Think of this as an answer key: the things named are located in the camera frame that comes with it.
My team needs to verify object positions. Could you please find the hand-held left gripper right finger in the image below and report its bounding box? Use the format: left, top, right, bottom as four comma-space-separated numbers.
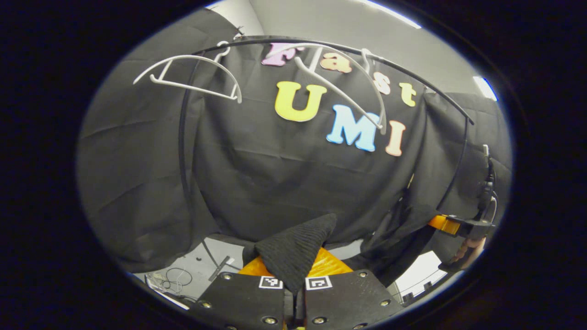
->
293, 247, 404, 330

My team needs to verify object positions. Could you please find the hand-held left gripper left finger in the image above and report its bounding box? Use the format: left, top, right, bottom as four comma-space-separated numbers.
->
195, 256, 294, 330

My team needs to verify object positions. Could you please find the black knit cardigan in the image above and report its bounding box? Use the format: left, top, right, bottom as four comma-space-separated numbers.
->
243, 202, 443, 294

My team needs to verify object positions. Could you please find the white plastic hanger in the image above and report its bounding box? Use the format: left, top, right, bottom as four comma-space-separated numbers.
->
133, 41, 243, 104
275, 42, 388, 134

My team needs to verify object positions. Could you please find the black backdrop cloth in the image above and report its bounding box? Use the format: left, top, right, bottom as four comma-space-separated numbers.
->
76, 9, 513, 294

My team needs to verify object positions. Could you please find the thin black cable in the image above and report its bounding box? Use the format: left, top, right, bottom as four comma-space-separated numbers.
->
156, 267, 194, 295

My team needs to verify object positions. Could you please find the black clothes rail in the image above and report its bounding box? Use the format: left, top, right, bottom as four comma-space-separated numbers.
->
178, 36, 475, 281

